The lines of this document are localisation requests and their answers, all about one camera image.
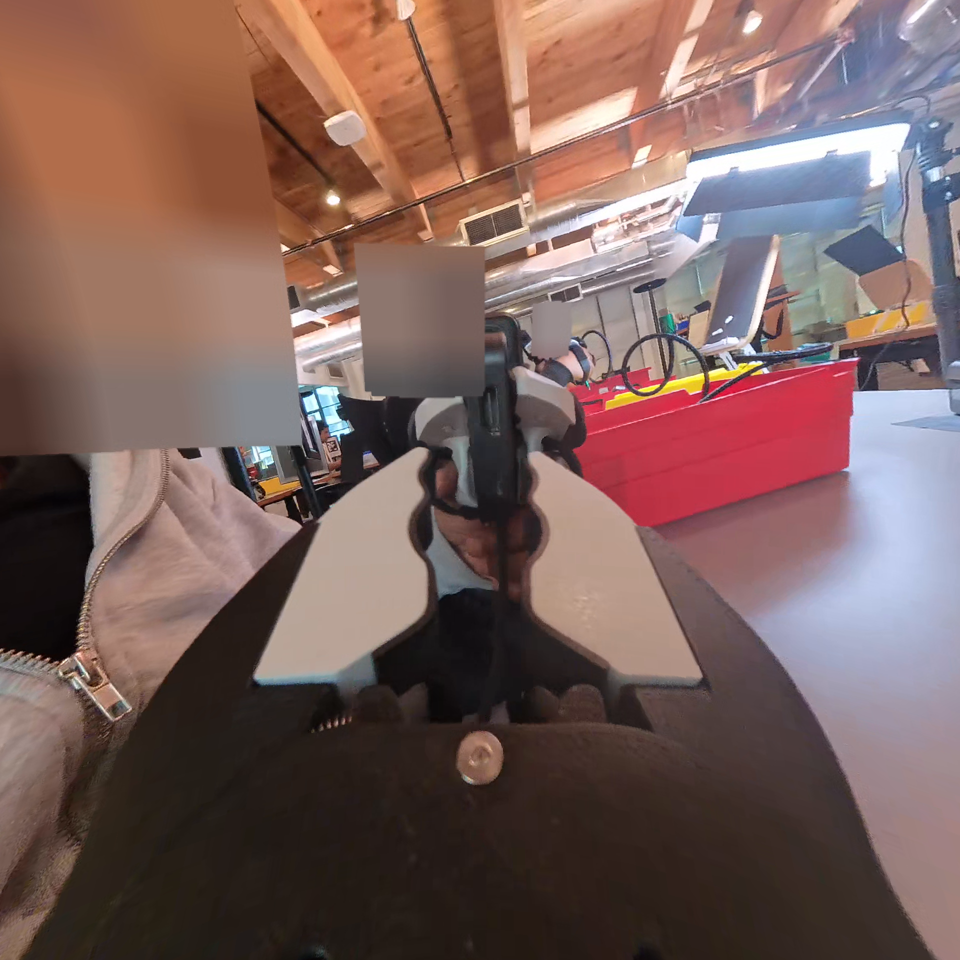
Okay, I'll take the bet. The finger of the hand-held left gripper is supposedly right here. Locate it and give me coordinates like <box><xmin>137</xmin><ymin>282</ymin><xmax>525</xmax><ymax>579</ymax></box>
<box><xmin>414</xmin><ymin>396</ymin><xmax>479</xmax><ymax>507</ymax></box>
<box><xmin>512</xmin><ymin>367</ymin><xmax>579</xmax><ymax>453</ymax></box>

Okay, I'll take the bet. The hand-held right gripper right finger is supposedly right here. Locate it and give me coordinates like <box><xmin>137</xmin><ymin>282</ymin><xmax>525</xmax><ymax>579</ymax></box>
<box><xmin>525</xmin><ymin>450</ymin><xmax>704</xmax><ymax>687</ymax></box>

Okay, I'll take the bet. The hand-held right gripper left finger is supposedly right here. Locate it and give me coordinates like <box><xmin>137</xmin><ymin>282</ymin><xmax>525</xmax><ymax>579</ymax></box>
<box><xmin>253</xmin><ymin>447</ymin><xmax>441</xmax><ymax>687</ymax></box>

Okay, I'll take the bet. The yellow plastic bin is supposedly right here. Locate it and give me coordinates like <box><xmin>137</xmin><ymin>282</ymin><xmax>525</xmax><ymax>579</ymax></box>
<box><xmin>603</xmin><ymin>366</ymin><xmax>768</xmax><ymax>411</ymax></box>

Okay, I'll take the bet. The red plastic bin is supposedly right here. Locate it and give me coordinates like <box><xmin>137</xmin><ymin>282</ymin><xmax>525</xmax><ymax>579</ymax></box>
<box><xmin>568</xmin><ymin>357</ymin><xmax>861</xmax><ymax>528</ymax></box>
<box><xmin>570</xmin><ymin>366</ymin><xmax>655</xmax><ymax>400</ymax></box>

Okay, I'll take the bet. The person's left forearm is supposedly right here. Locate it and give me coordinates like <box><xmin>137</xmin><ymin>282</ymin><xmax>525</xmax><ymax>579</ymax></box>
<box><xmin>423</xmin><ymin>525</ymin><xmax>500</xmax><ymax>599</ymax></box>

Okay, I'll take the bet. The black round-top light stand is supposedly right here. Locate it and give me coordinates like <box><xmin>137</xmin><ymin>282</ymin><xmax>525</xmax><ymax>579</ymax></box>
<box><xmin>632</xmin><ymin>277</ymin><xmax>674</xmax><ymax>378</ymax></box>

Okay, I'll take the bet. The black panel with wooden edge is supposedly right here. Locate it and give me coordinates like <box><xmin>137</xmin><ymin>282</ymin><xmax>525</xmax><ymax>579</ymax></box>
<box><xmin>703</xmin><ymin>234</ymin><xmax>783</xmax><ymax>351</ymax></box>

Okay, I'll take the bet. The person's black shirt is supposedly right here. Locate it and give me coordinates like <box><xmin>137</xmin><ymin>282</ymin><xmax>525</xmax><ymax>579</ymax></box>
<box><xmin>0</xmin><ymin>452</ymin><xmax>97</xmax><ymax>663</ymax></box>

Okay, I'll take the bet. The overhead desk lamp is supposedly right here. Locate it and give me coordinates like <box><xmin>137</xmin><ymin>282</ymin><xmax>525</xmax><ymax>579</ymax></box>
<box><xmin>675</xmin><ymin>122</ymin><xmax>914</xmax><ymax>243</ymax></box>

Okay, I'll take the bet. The wooden office desk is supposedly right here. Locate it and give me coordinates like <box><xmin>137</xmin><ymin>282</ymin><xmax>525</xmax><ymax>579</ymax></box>
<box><xmin>834</xmin><ymin>321</ymin><xmax>944</xmax><ymax>393</ymax></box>

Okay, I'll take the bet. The silver air duct with vent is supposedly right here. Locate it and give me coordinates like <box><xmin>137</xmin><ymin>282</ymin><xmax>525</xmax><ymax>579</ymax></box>
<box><xmin>287</xmin><ymin>168</ymin><xmax>693</xmax><ymax>363</ymax></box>

